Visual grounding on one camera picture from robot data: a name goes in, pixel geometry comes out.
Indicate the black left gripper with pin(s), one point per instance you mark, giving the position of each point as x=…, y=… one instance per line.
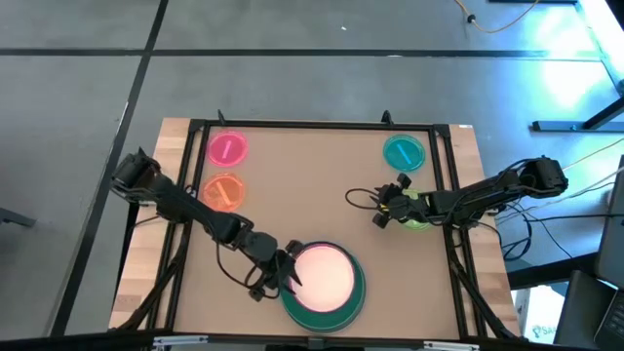
x=275, y=270

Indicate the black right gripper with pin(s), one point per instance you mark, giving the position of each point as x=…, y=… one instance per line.
x=404, y=207

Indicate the large peach plastic plate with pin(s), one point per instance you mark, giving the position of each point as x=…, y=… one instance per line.
x=324, y=280

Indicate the small translucent green plate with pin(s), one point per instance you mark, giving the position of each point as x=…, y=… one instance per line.
x=417, y=225

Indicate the small translucent teal plate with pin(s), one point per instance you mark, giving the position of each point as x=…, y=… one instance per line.
x=392, y=153

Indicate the large green bowl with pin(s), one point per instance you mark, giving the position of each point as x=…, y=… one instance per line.
x=341, y=317

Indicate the small translucent orange plate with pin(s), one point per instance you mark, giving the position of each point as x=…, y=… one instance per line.
x=223, y=195

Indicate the small translucent pink plate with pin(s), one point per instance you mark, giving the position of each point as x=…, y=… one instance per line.
x=217, y=146

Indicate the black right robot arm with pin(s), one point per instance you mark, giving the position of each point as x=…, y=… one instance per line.
x=487, y=192

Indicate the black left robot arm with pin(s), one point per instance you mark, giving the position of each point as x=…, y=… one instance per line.
x=195, y=209

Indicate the black side desk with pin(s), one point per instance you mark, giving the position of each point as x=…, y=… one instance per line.
x=546, y=273

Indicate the white printed box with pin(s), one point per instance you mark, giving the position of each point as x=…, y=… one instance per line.
x=541, y=317

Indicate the black pegboard stand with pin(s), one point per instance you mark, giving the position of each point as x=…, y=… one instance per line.
x=492, y=32

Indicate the dark grey laptop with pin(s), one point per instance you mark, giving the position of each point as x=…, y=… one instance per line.
x=580, y=312

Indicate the grey furniture foot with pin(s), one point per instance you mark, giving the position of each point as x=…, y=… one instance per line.
x=14, y=218

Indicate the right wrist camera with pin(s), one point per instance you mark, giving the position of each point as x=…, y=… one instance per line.
x=403, y=180

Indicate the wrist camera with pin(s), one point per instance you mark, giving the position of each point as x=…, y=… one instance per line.
x=257, y=294
x=403, y=180

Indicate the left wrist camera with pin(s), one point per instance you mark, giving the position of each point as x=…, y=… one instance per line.
x=257, y=294

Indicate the silver frame bracket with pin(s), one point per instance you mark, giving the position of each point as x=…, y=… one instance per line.
x=180, y=341
x=451, y=346

